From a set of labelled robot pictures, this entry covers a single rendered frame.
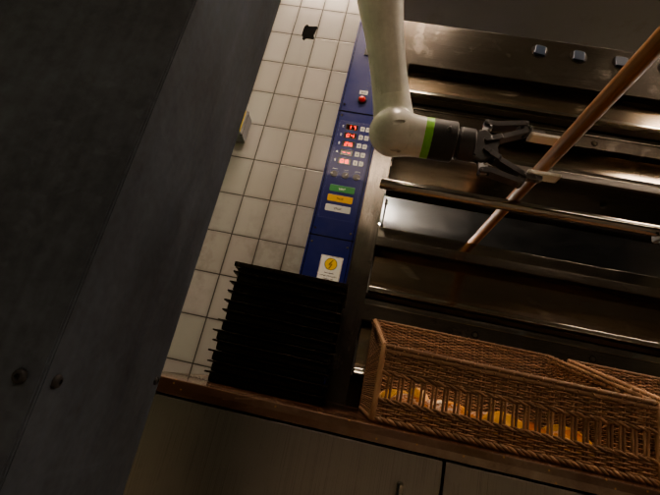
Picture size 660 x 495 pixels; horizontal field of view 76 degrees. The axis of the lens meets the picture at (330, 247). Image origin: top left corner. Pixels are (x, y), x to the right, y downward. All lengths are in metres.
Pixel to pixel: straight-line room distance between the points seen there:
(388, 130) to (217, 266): 0.80
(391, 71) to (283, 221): 0.67
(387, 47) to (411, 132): 0.23
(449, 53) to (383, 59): 0.86
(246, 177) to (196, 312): 0.52
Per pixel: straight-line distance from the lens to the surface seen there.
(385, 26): 1.09
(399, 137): 0.96
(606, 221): 1.26
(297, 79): 1.81
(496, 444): 0.93
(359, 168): 1.54
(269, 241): 1.48
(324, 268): 1.40
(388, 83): 1.09
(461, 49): 1.95
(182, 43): 0.39
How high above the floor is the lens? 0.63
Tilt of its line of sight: 17 degrees up
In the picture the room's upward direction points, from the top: 13 degrees clockwise
